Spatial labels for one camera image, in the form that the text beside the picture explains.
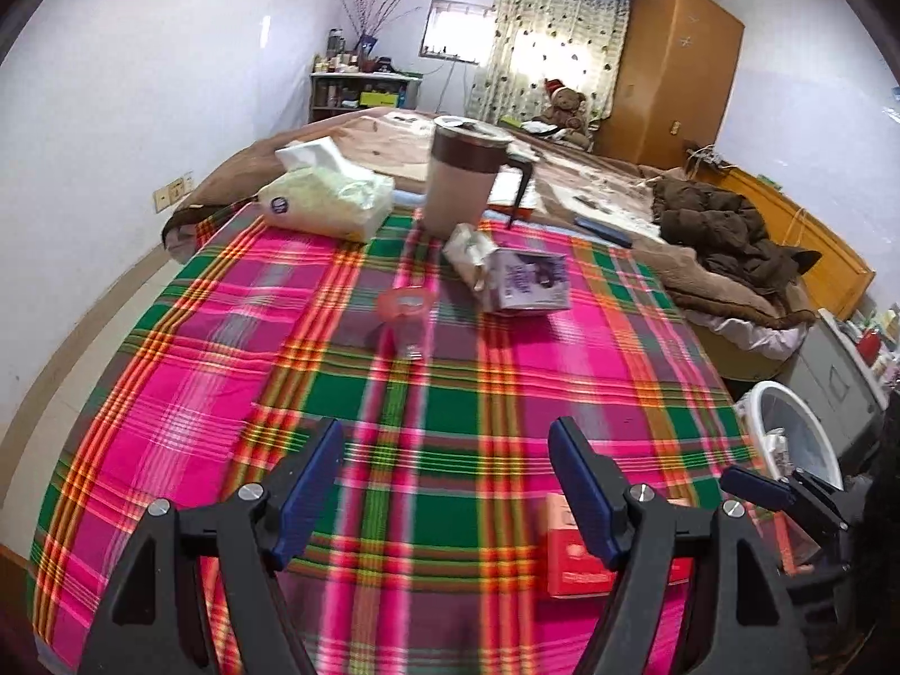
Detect clear plastic cup red rim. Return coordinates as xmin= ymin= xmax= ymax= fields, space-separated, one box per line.
xmin=375 ymin=286 xmax=435 ymax=359

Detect wall socket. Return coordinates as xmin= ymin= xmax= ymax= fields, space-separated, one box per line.
xmin=153 ymin=175 xmax=194 ymax=212

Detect pink and green plaid tablecloth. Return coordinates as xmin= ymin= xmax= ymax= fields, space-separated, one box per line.
xmin=28 ymin=204 xmax=767 ymax=675

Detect brown printed bed blanket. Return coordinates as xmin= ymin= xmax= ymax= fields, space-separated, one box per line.
xmin=161 ymin=109 xmax=820 ymax=331

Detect brown jacket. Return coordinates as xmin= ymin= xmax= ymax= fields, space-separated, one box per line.
xmin=650 ymin=175 xmax=822 ymax=296

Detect pink mug with brown lid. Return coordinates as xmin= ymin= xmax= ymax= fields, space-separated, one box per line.
xmin=420 ymin=114 xmax=536 ymax=239

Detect wooden headboard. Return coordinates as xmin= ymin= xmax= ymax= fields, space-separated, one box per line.
xmin=703 ymin=161 xmax=876 ymax=325

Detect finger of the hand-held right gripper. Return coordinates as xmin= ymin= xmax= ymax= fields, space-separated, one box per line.
xmin=721 ymin=465 xmax=797 ymax=514

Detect soft tissue pack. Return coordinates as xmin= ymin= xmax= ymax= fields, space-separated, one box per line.
xmin=256 ymin=137 xmax=396 ymax=244

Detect white bed sheet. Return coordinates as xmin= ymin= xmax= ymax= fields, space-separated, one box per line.
xmin=692 ymin=309 xmax=809 ymax=356

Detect white trash bin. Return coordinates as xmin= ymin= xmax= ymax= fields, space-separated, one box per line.
xmin=735 ymin=380 xmax=845 ymax=500

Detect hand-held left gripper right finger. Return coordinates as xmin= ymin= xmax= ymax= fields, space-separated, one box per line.
xmin=547 ymin=416 xmax=809 ymax=675

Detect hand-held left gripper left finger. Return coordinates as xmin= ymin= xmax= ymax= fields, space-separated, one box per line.
xmin=76 ymin=418 xmax=347 ymax=675

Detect crumpled white paper wrapper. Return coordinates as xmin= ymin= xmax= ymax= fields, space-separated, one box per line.
xmin=442 ymin=223 xmax=503 ymax=291

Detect white charger cables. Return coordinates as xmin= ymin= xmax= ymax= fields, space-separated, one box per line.
xmin=682 ymin=144 xmax=725 ymax=173

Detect wooden wardrobe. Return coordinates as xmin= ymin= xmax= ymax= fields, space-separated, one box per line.
xmin=611 ymin=0 xmax=746 ymax=168

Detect red paper box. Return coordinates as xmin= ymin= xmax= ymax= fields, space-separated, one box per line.
xmin=544 ymin=492 xmax=694 ymax=599

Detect dried flower branches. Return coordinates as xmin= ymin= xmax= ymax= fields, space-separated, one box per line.
xmin=336 ymin=0 xmax=419 ymax=39

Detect shelf with bottles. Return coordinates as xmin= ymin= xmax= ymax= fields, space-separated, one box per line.
xmin=309 ymin=70 xmax=423 ymax=124

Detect window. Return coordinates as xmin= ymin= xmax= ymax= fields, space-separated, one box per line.
xmin=420 ymin=0 xmax=497 ymax=61

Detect purple drink carton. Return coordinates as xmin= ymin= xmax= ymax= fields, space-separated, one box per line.
xmin=481 ymin=247 xmax=572 ymax=316

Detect grey cabinet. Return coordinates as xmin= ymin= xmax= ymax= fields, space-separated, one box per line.
xmin=794 ymin=309 xmax=890 ymax=465

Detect heart print curtain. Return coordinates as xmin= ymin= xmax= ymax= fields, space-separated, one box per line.
xmin=467 ymin=0 xmax=634 ymax=129

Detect brown teddy bear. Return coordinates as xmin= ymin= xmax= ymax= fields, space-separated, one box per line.
xmin=530 ymin=79 xmax=593 ymax=150

